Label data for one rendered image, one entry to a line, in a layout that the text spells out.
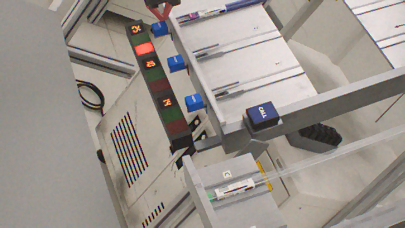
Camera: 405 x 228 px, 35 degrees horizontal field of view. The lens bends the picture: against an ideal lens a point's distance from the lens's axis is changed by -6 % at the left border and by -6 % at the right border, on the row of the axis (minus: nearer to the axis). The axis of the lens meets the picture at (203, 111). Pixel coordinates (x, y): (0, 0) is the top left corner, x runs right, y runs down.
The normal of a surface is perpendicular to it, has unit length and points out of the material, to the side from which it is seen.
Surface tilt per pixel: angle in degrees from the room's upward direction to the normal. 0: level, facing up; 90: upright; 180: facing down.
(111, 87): 0
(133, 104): 90
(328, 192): 0
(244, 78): 43
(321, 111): 90
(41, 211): 0
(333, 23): 90
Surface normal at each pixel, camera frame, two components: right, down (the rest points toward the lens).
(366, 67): -0.74, -0.22
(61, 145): 0.59, -0.67
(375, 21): -0.07, -0.64
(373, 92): 0.33, 0.71
